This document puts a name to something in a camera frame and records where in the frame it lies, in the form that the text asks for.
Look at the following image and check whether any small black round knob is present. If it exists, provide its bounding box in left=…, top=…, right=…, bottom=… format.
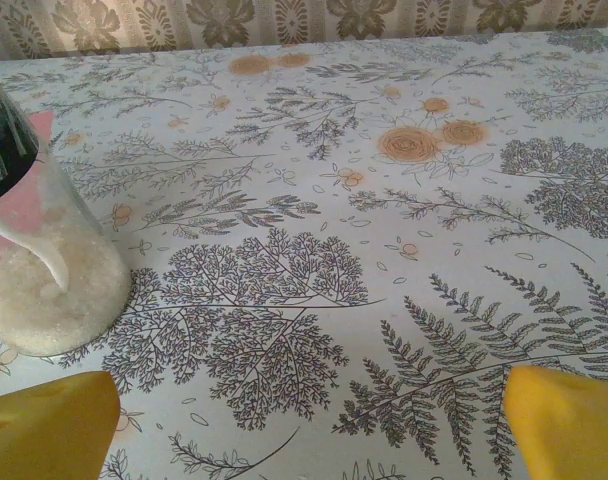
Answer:
left=0, top=74, right=134, bottom=357

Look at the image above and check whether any pink paper sheet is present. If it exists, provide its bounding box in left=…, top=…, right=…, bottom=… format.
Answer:
left=0, top=110, right=56, bottom=274

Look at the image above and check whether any floral tablecloth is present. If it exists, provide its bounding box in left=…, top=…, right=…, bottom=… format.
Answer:
left=0, top=27, right=608, bottom=480

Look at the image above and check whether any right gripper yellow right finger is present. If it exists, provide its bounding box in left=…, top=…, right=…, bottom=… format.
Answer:
left=503, top=364, right=608, bottom=480

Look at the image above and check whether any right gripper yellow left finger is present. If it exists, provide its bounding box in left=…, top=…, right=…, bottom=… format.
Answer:
left=0, top=370, right=121, bottom=480

